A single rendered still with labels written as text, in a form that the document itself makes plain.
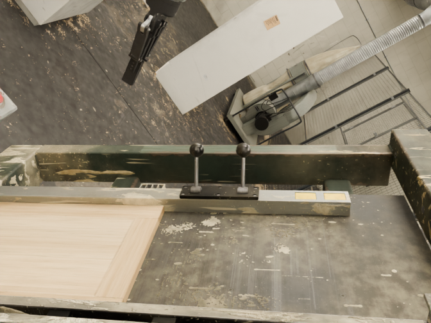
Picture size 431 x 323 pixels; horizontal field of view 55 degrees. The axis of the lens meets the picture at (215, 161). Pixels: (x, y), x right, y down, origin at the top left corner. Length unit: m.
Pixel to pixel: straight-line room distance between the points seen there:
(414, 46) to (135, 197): 8.64
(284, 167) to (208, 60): 3.54
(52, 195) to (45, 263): 0.25
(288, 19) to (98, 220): 3.76
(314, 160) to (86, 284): 0.71
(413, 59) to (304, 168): 8.32
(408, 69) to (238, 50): 5.47
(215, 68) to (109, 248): 3.88
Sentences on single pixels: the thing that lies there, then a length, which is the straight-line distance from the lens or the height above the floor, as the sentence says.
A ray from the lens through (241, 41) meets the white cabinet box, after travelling 4.62.
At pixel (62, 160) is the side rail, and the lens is 1.42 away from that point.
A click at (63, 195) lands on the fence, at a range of 1.18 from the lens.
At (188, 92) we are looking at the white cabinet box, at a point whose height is 0.22.
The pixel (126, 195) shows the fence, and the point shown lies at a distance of 1.10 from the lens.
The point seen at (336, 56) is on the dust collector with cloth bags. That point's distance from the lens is 6.75.
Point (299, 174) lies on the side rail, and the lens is 1.26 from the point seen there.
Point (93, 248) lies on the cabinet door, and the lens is 0.99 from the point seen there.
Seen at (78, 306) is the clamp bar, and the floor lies 1.30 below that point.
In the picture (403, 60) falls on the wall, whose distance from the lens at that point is 9.45.
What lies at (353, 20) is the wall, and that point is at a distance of 9.10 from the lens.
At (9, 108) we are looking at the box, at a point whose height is 0.93.
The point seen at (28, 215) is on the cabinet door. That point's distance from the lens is 1.17.
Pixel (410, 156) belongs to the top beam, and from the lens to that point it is 1.15.
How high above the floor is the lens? 1.85
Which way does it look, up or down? 21 degrees down
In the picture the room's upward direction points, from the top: 62 degrees clockwise
